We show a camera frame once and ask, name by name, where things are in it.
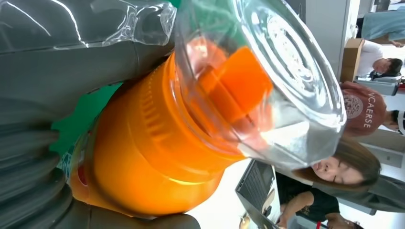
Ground orange bottle with clear cap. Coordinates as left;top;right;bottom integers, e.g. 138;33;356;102
57;0;347;219

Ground dark grey open laptop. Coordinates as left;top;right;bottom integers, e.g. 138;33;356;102
235;159;282;229

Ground person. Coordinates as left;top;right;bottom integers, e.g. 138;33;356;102
357;39;404;78
275;173;364;229
361;9;405;42
275;139;405;213
340;81;405;137

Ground plain brown cardboard box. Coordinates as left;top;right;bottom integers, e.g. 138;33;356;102
339;38;365;83

